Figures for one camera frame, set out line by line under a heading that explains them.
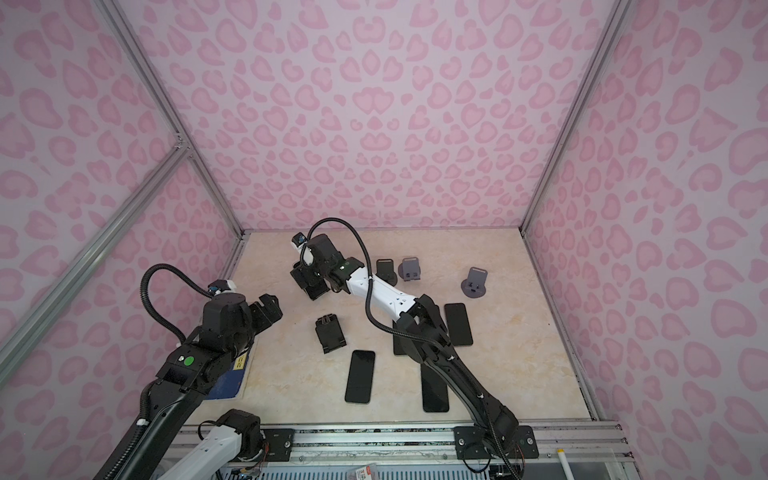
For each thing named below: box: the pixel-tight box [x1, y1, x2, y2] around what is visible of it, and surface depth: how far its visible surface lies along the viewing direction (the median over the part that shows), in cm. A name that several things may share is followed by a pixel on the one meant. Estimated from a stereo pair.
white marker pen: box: [557, 448, 575, 480], surface depth 71 cm
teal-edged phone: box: [344, 350, 376, 404], surface depth 85 cm
